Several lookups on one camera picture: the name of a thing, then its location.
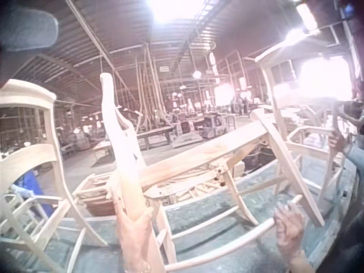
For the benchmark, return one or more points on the person's right hand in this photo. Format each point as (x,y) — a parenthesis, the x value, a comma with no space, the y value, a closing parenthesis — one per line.
(290,233)

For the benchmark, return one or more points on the person's left fingers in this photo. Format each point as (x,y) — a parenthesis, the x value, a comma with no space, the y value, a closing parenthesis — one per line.
(148,215)

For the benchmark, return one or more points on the unfinished chair with flat back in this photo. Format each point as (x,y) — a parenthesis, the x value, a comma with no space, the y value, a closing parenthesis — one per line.
(277,113)

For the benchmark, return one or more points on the unfinished chair with arched back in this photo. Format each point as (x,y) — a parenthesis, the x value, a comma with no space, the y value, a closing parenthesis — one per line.
(52,128)

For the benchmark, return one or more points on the pile of wooden chair parts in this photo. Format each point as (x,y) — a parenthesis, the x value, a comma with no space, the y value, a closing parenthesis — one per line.
(199,192)

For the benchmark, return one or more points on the woodworking machines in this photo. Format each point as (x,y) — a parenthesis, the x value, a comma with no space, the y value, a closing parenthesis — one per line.
(204,122)

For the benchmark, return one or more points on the unfinished wooden chair frame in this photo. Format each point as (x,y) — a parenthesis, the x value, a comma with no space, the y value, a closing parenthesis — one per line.
(196,156)

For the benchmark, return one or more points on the low wooden table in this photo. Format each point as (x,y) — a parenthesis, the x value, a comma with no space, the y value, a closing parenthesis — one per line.
(103,148)

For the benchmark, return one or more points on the person's right fingers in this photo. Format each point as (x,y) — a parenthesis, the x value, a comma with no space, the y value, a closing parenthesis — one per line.
(287,213)

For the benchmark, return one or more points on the long dark workbench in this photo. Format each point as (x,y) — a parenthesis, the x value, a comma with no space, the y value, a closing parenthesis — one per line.
(155,133)

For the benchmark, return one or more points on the dark round barrel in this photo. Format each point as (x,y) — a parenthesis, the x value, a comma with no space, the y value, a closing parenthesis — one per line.
(256,160)

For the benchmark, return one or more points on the group of distant people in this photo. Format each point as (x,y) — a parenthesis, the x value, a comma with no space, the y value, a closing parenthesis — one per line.
(241,105)

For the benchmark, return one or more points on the round hanging lamp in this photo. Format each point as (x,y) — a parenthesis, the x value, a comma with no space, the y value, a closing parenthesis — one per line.
(196,74)

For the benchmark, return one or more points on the person's left hand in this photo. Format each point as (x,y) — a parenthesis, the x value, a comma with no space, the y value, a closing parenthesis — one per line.
(133,244)

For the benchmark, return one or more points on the stack of wooden seat frames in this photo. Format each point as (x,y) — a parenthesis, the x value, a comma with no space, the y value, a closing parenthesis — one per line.
(94,196)

